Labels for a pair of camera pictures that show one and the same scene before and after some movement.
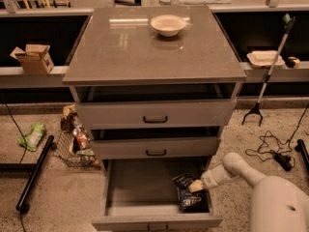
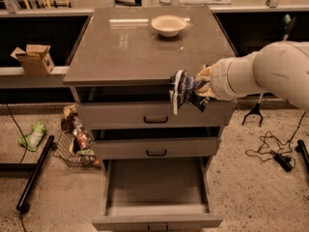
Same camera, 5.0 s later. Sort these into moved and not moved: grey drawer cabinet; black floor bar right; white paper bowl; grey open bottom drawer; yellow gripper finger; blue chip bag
Moved: yellow gripper finger; blue chip bag
Not moved: grey open bottom drawer; grey drawer cabinet; white paper bowl; black floor bar right
